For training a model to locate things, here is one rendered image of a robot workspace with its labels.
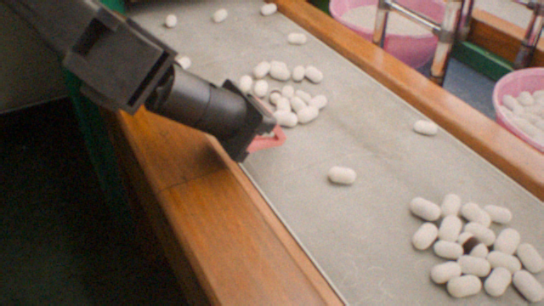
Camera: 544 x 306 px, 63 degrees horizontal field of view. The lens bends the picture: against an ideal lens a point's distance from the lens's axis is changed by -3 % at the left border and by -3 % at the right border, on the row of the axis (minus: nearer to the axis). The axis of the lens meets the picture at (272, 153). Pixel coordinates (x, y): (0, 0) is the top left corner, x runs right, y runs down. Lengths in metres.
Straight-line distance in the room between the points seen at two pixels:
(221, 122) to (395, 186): 0.24
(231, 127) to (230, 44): 0.40
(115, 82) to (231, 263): 0.21
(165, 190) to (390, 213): 0.27
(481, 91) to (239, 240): 0.63
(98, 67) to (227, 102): 0.15
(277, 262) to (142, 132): 0.29
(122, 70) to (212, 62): 0.42
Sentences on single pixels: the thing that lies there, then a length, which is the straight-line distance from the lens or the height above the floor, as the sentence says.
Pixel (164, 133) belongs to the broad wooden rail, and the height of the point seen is 0.77.
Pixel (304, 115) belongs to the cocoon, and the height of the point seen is 0.76.
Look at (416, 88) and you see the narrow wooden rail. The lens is 0.76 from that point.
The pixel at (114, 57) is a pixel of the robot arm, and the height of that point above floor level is 0.95.
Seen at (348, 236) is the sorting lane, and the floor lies 0.74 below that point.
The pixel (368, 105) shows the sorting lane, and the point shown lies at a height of 0.74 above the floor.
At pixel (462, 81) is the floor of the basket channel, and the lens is 1.00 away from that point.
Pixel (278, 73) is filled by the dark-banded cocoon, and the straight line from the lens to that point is 0.78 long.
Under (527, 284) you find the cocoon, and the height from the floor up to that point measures 0.76.
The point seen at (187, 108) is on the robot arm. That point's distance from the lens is 0.49.
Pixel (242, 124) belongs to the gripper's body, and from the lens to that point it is 0.53.
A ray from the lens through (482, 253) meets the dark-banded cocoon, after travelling 0.54.
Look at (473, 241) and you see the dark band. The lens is 0.54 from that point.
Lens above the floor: 1.14
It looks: 40 degrees down
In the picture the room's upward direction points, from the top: straight up
